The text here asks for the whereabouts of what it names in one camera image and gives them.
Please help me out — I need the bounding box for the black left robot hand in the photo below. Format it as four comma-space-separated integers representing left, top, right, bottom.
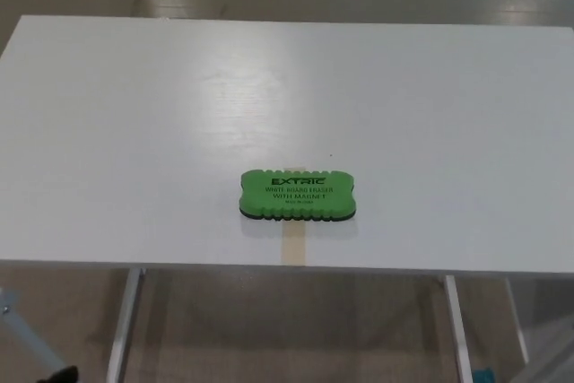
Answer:
38, 364, 80, 383

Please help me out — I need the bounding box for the green whiteboard eraser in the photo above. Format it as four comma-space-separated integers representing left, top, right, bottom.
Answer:
236, 168, 360, 223

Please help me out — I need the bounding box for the grey-blue metal stand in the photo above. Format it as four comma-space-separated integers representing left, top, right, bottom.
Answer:
0, 286, 68, 383

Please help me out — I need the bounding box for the white table leg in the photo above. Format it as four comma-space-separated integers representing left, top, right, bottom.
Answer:
503, 276, 533, 378
106, 267, 147, 383
443, 274, 474, 383

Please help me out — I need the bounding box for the grey metal frame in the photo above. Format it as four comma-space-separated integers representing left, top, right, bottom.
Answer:
501, 306, 574, 383

